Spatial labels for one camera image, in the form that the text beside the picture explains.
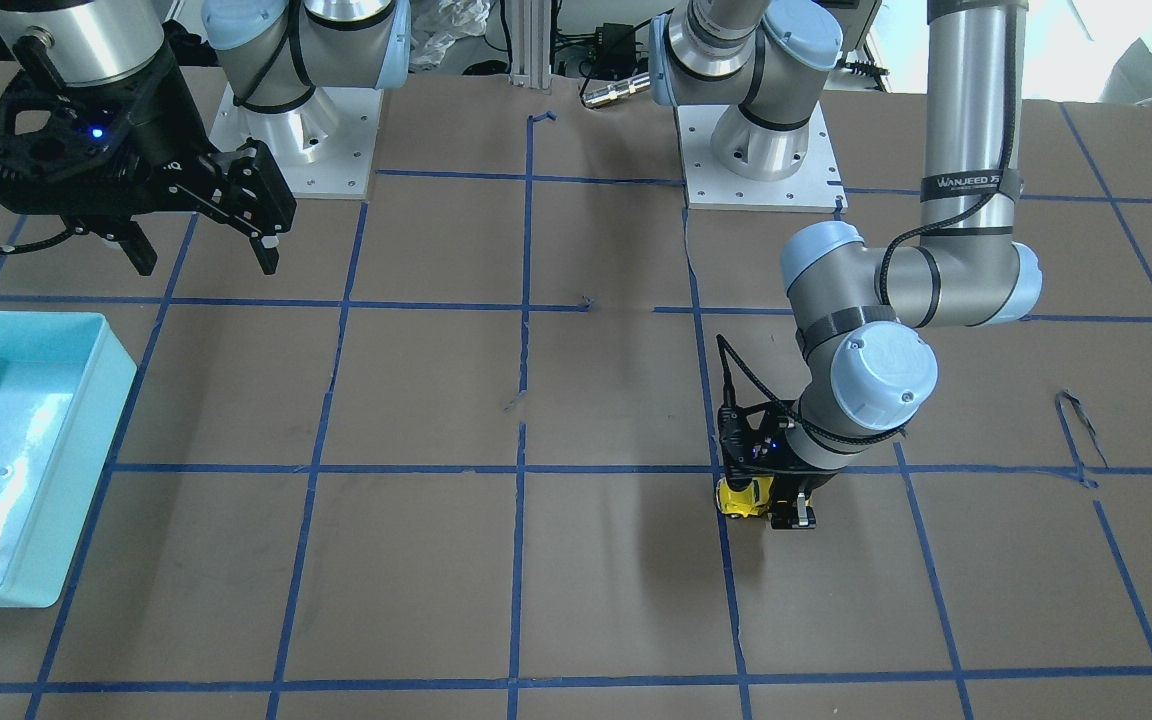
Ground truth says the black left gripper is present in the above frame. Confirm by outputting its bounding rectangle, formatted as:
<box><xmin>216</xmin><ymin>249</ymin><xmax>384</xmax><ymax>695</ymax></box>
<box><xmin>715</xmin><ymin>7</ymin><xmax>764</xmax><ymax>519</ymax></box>
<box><xmin>717</xmin><ymin>402</ymin><xmax>835</xmax><ymax>530</ymax></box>

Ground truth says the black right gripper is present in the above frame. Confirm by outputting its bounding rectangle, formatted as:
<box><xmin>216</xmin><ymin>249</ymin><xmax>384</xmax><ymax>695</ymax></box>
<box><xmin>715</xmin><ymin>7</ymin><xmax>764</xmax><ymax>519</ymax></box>
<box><xmin>0</xmin><ymin>45</ymin><xmax>296</xmax><ymax>275</ymax></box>

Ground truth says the yellow beetle toy car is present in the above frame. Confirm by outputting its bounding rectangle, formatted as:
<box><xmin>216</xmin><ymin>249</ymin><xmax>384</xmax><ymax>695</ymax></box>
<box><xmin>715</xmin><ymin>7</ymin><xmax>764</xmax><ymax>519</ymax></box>
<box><xmin>717</xmin><ymin>477</ymin><xmax>774</xmax><ymax>520</ymax></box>

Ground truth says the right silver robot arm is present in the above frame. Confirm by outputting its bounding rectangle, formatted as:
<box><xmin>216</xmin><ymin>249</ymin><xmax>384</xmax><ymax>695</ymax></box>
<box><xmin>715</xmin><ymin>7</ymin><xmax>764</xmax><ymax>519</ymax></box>
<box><xmin>0</xmin><ymin>1</ymin><xmax>411</xmax><ymax>275</ymax></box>

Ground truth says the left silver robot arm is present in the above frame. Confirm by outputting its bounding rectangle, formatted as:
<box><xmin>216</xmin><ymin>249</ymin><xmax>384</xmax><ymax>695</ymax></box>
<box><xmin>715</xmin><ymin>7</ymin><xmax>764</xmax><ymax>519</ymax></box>
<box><xmin>649</xmin><ymin>1</ymin><xmax>1043</xmax><ymax>529</ymax></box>

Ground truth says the turquoise plastic storage bin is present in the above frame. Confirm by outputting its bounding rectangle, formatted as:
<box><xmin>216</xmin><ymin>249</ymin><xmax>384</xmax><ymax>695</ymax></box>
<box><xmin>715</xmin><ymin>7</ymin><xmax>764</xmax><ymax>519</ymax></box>
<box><xmin>0</xmin><ymin>311</ymin><xmax>136</xmax><ymax>609</ymax></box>

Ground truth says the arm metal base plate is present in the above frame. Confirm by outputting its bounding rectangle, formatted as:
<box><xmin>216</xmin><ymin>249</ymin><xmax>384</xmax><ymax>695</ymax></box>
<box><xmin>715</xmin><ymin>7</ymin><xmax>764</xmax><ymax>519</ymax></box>
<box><xmin>209</xmin><ymin>88</ymin><xmax>384</xmax><ymax>200</ymax></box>
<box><xmin>676</xmin><ymin>105</ymin><xmax>849</xmax><ymax>213</ymax></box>

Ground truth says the aluminium frame post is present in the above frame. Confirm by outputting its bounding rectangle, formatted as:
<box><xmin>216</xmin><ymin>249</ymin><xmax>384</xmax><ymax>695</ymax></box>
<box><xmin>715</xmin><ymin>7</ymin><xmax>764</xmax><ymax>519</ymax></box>
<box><xmin>502</xmin><ymin>0</ymin><xmax>553</xmax><ymax>94</ymax></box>

